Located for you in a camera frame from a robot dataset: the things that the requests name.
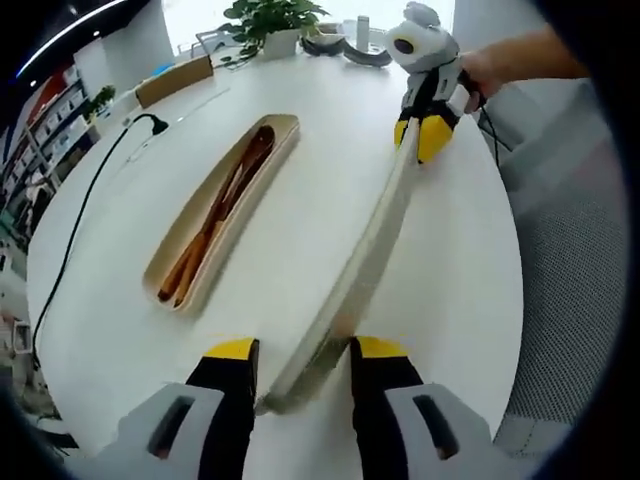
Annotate green potted plant white pot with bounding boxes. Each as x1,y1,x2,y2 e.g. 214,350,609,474
221,0,332,64

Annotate shelf with white bins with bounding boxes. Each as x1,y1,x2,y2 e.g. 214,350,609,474
0,69,87,206

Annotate curved ceiling light strip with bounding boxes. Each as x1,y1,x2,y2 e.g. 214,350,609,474
13,0,154,81

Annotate person's right hand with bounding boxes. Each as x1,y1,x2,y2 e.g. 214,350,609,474
460,48,507,97

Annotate beige cutlery case lid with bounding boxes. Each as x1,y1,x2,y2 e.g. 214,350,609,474
253,113,427,417

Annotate small green plant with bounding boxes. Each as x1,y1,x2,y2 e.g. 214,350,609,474
81,84,118,123

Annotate wooden chopsticks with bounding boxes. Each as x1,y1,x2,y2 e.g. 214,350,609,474
156,124,278,304

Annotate beige cutlery case base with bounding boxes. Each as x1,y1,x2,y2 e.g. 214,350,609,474
142,113,302,317

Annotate white bottle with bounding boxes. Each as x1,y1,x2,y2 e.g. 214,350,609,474
355,14,372,54

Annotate slender wooden utensil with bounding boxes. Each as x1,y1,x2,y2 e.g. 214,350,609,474
169,159,252,308

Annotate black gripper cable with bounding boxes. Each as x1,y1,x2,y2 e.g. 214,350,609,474
478,94,517,157

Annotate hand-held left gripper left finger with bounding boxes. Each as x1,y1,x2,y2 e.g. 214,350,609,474
94,337,262,480

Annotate black cable with plug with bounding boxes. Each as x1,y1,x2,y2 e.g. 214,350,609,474
31,113,169,372

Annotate brown cardboard box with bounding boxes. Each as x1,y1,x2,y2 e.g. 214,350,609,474
135,54,216,110

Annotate dark curved band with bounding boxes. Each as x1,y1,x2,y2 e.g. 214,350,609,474
298,31,350,57
341,41,395,68

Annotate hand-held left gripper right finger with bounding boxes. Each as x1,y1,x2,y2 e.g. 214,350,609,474
349,335,521,480

